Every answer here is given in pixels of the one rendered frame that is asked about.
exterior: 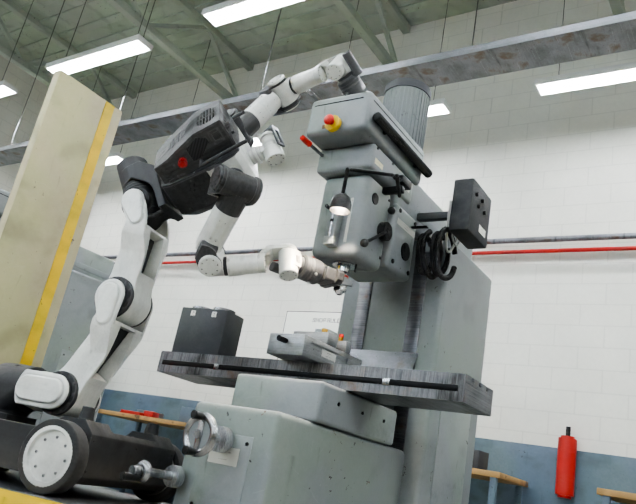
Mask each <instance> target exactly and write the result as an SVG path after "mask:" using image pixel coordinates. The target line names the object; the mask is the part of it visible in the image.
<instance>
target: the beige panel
mask: <svg viewBox="0 0 636 504"><path fill-rule="evenodd" d="M121 115H122V111H120V110H119V109H117V108H116V107H114V106H113V105H111V104H110V103H109V102H107V101H106V100H104V99H103V98H101V97H100V96H98V95H97V94H96V93H94V92H93V91H91V90H90V89H88V88H87V87H86V86H84V85H83V84H81V83H80V82H78V81H77V80H75V79H74V78H73V77H71V76H70V75H68V74H67V73H65V72H64V71H62V70H58V71H55V72H54V75H53V77H52V80H51V83H50V86H49V88H48V91H47V94H46V97H45V99H44V102H43V105H42V108H41V110H40V113H39V116H38V119H37V121H36V124H35V127H34V130H33V132H32V135H31V138H30V141H29V143H28V146H27V149H26V152H25V154H24V157H23V160H22V162H21V165H20V168H19V171H18V173H17V176H16V179H15V182H14V184H13V187H12V190H11V193H10V195H9V198H8V201H7V204H6V206H5V209H4V212H3V215H2V217H1V220H0V364H2V363H18V364H24V365H29V366H35V367H41V366H42V363H43V360H44V356H45V353H46V350H47V347H48V344H49V341H50V338H51V335H52V331H53V328H54V325H55V322H56V319H57V316H58V313H59V309H60V306H61V303H62V300H63V297H64V294H65V291H66V287H67V284H68V281H69V278H70V275H71V272H72V269H73V265H74V262H75V259H76V256H77V253H78V250H79V247H80V243H81V240H82V237H83V234H84V231H85V228H86V225H87V222H88V218H89V215H90V212H91V209H92V206H93V203H94V200H95V196H96V193H97V190H98V187H99V184H100V181H101V178H102V174H103V171H104V168H105V165H106V162H107V159H108V156H109V152H110V149H111V146H112V143H113V140H114V137H115V134H116V130H117V127H118V124H119V121H120V118H121Z"/></svg>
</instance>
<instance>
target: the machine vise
mask: <svg viewBox="0 0 636 504"><path fill-rule="evenodd" d="M278 335H282V336H284V337H286V338H288V342H287V343H286V344H285V343H283V342H281V341H278V340H277V339H276V338H277V336H278ZM351 345H352V344H351V343H349V342H347V341H337V347H336V348H334V347H332V346H330V345H328V344H326V343H323V342H321V341H319V340H317V339H315V338H313V337H311V336H309V335H306V334H287V333H271V334H270V338H269V343H268V347H267V354H270V355H272V356H275V357H277V358H279V359H282V360H291V361H304V362H317V363H331V364H344V365H357V366H361V365H362V360H360V359H357V358H355V357H353V356H351V355H349V354H350V351H351Z"/></svg>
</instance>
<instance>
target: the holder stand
mask: <svg viewBox="0 0 636 504"><path fill-rule="evenodd" d="M235 313H236V312H235V311H233V310H231V309H227V308H223V307H214V308H213V309H211V308H208V307H204V306H193V308H190V307H183V309H182V313H181V316H180V320H179V324H178V328H177V332H176V336H175V340H174V344H173V348H172V352H185V353H198V354H211V355H225V356H236V352H237V348H238V343H239V339H240V334H241V330H242V325H243V321H244V319H243V318H241V317H240V316H238V315H236V314H235Z"/></svg>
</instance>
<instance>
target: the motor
mask: <svg viewBox="0 0 636 504"><path fill-rule="evenodd" d="M430 101H431V89H430V88H429V86H428V85H426V84H425V83H424V82H422V81H420V80H418V79H414V78H408V77H403V78H397V79H394V80H392V81H390V82H389V83H388V84H387V85H386V87H385V93H384V99H383V105H384V106H385V108H386V109H387V110H388V111H389V112H390V113H391V115H392V116H393V117H394V118H395V119H396V120H397V122H398V123H399V124H400V125H401V126H402V127H403V129H404V130H405V131H406V132H407V133H408V134H409V136H410V137H411V138H412V139H413V140H414V141H415V143H416V144H417V145H418V146H419V147H420V148H421V150H422V151H423V147H424V140H425V133H426V127H427V120H428V113H429V106H430Z"/></svg>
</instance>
